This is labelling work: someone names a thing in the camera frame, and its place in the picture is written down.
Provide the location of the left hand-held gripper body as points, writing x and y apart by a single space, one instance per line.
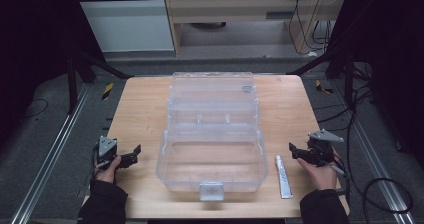
107 148

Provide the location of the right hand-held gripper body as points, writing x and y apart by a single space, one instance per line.
321 147

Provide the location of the person's left hand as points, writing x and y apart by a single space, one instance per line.
109 173

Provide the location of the person's right hand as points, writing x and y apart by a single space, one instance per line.
320 176

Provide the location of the white ointment tube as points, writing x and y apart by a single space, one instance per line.
283 179

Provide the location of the yellow black floor tape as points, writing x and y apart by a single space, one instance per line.
107 91
320 87

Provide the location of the black metal stand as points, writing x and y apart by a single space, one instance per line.
348 80
72 84

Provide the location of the clear plastic storage box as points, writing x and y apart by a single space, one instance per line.
213 140

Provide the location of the white cabinet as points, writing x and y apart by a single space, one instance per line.
126 24

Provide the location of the metal floor rail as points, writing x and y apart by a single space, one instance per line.
46 164
380 157

